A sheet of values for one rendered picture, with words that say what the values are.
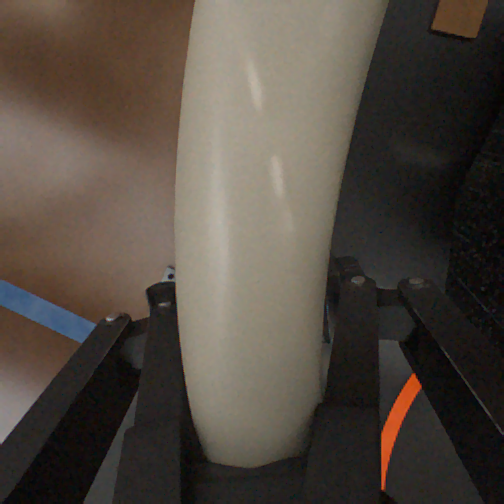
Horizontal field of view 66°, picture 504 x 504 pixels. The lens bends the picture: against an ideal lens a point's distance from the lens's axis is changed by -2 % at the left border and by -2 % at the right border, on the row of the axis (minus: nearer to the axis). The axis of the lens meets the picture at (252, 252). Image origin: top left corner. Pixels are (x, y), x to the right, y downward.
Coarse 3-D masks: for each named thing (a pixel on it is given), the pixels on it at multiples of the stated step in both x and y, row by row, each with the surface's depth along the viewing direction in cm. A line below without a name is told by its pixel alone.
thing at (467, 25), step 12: (444, 0) 83; (456, 0) 83; (468, 0) 82; (480, 0) 82; (444, 12) 84; (456, 12) 83; (468, 12) 83; (480, 12) 83; (432, 24) 85; (444, 24) 85; (456, 24) 84; (468, 24) 84; (480, 24) 84; (468, 36) 85
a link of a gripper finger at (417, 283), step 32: (416, 288) 13; (416, 320) 12; (448, 320) 11; (416, 352) 13; (448, 352) 10; (480, 352) 9; (448, 384) 10; (480, 384) 8; (448, 416) 10; (480, 416) 8; (480, 448) 8; (480, 480) 8
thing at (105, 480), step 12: (168, 276) 115; (132, 408) 72; (132, 420) 70; (120, 432) 67; (120, 444) 65; (108, 456) 62; (108, 468) 60; (96, 480) 58; (108, 480) 59; (96, 492) 56; (108, 492) 57
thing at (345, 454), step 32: (352, 288) 14; (352, 320) 12; (352, 352) 10; (352, 384) 9; (320, 416) 8; (352, 416) 8; (320, 448) 7; (352, 448) 7; (320, 480) 6; (352, 480) 6
